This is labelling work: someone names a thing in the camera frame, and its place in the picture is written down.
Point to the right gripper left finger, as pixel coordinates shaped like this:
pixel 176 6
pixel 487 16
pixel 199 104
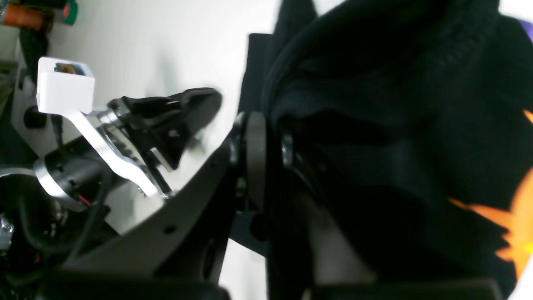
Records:
pixel 188 235

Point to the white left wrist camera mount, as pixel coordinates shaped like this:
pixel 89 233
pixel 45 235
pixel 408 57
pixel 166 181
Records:
pixel 67 88

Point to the black T-shirt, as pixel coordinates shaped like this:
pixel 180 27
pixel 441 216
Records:
pixel 416 116

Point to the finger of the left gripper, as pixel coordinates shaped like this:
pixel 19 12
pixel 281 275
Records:
pixel 161 127

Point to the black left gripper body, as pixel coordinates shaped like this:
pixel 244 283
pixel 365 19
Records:
pixel 90 161

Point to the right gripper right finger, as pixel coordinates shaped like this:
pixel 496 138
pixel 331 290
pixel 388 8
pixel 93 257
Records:
pixel 308 248

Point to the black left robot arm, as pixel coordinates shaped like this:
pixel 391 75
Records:
pixel 45 231

